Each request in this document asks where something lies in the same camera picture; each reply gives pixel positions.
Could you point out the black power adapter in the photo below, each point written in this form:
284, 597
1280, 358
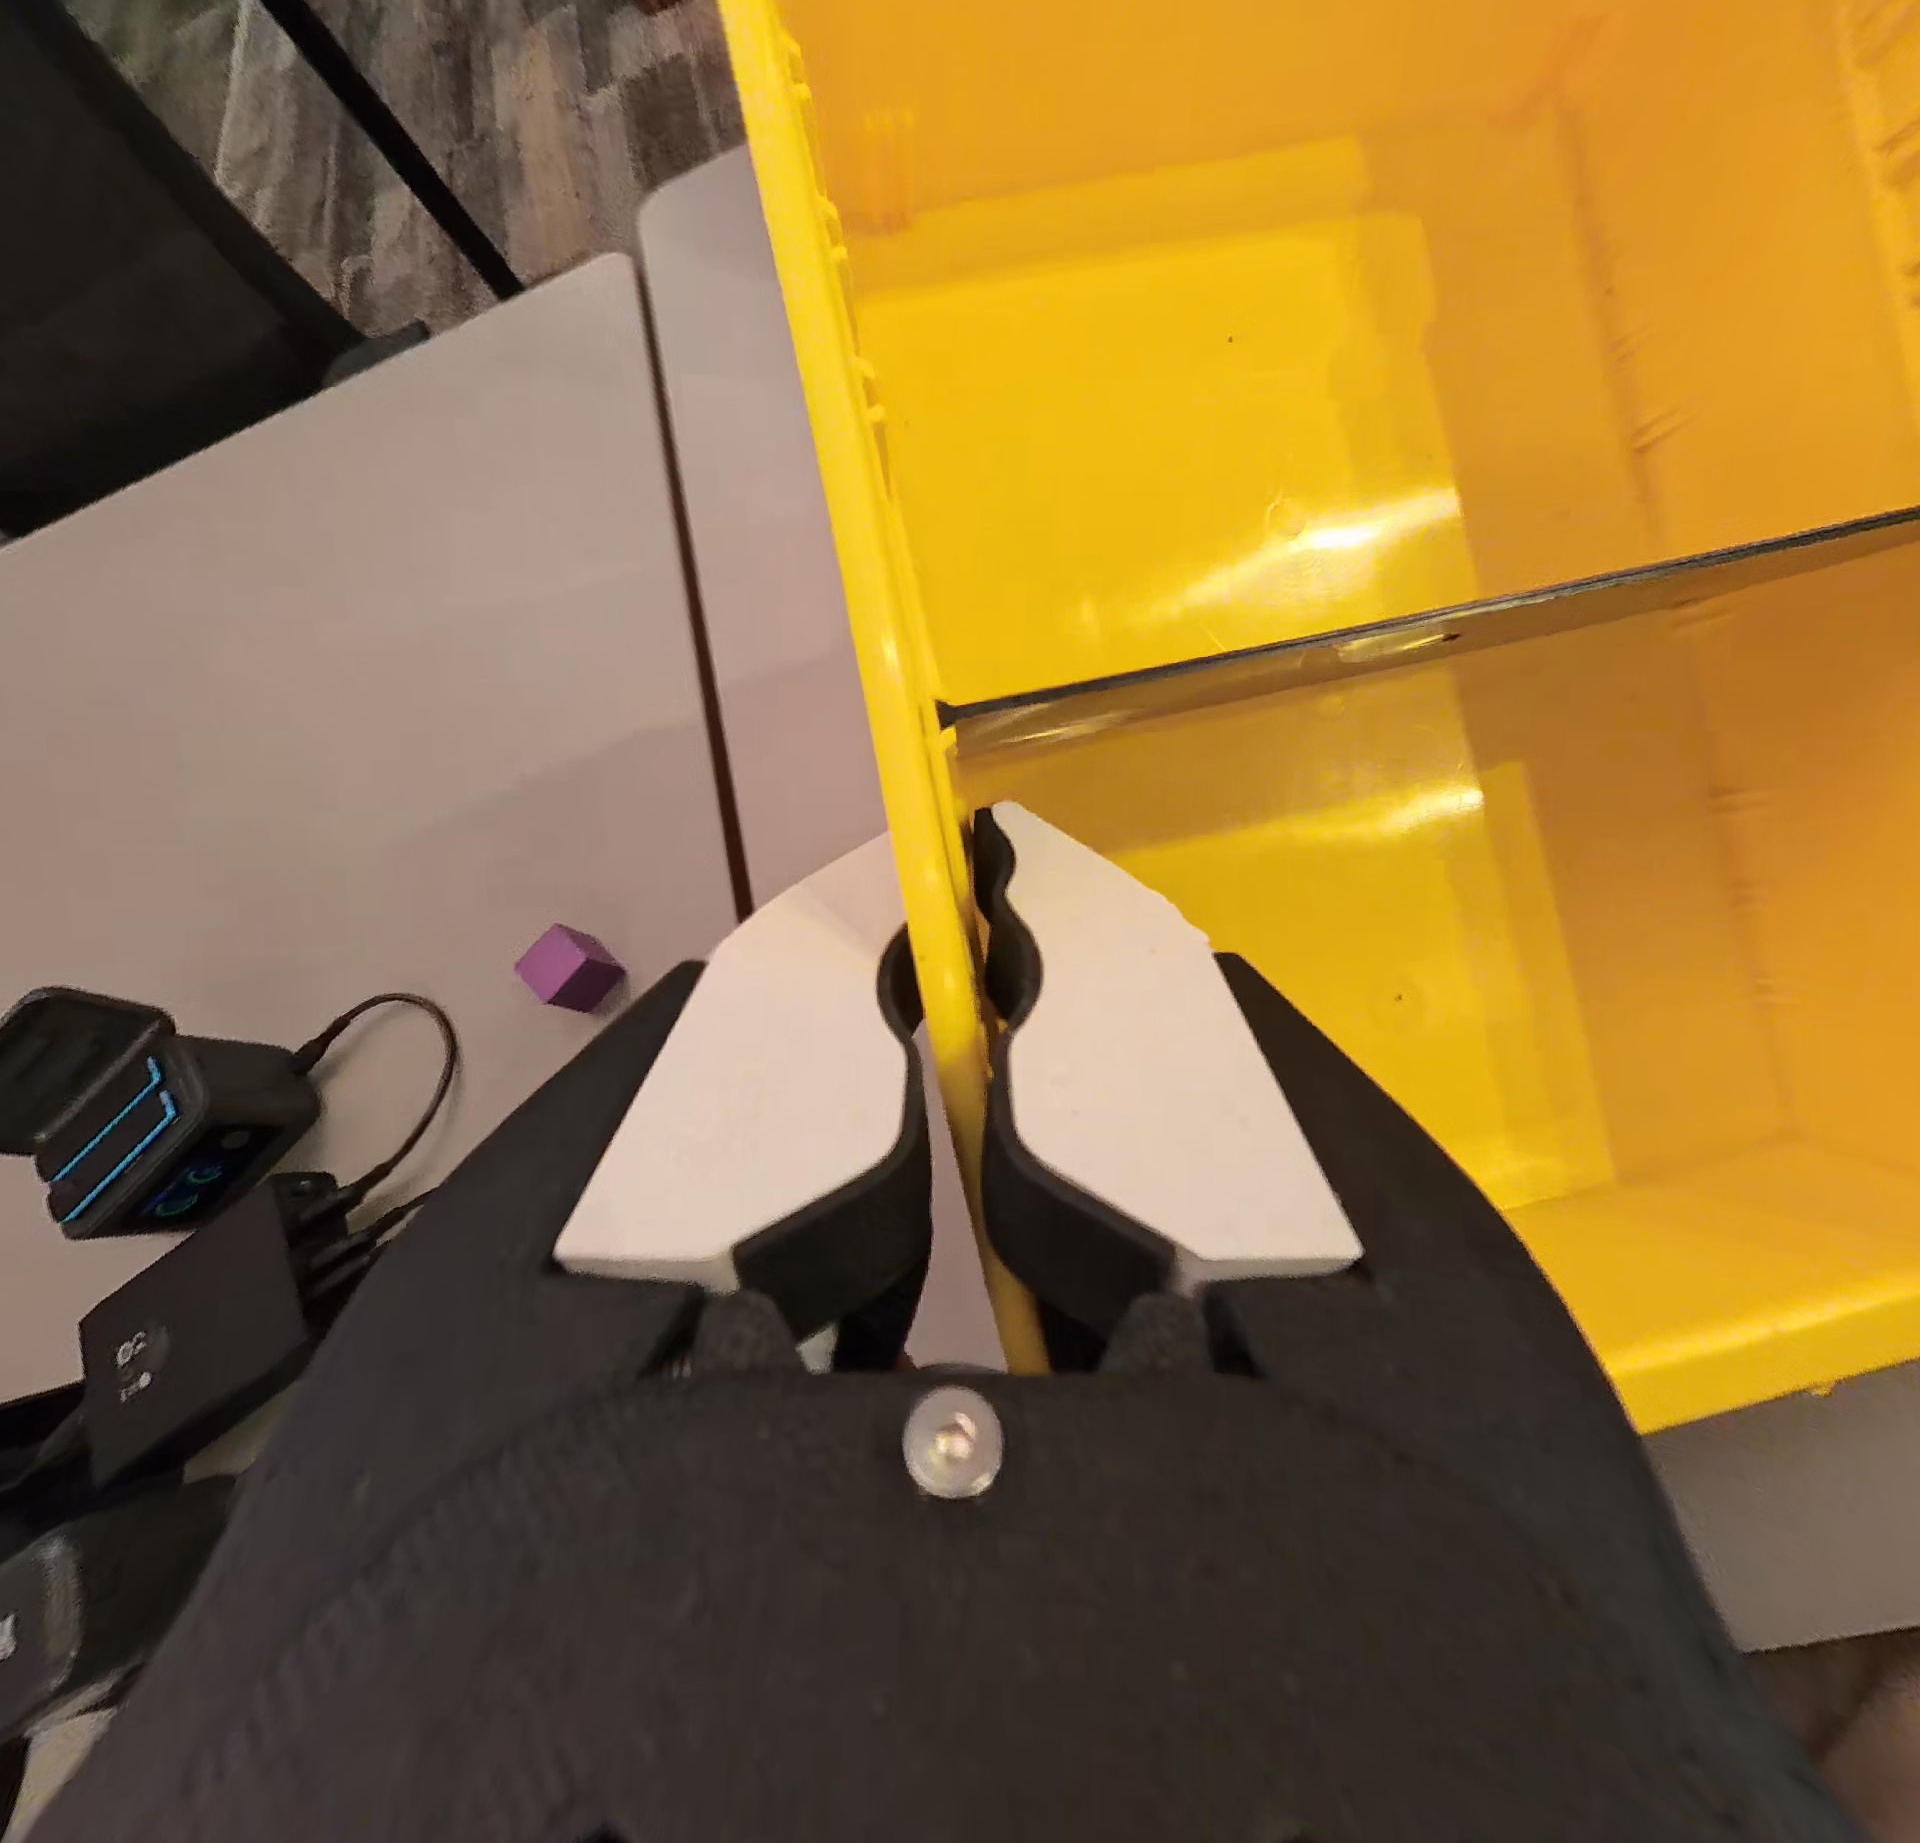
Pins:
196, 1319

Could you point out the purple cube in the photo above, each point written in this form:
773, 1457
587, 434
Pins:
567, 964

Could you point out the black metal bar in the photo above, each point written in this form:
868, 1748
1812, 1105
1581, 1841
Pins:
375, 118

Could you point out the dark furniture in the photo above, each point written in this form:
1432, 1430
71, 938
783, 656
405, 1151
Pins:
106, 224

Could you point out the black charging case blue lights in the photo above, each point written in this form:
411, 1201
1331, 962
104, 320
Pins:
135, 1109

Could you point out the yellow plastic bin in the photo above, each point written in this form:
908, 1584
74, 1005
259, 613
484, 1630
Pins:
1200, 374

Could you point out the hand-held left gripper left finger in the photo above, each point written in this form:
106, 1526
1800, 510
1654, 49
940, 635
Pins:
751, 1109

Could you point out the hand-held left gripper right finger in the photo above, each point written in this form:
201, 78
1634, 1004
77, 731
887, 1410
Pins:
1171, 1109

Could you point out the black bin divider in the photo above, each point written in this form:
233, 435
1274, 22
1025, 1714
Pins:
1351, 650

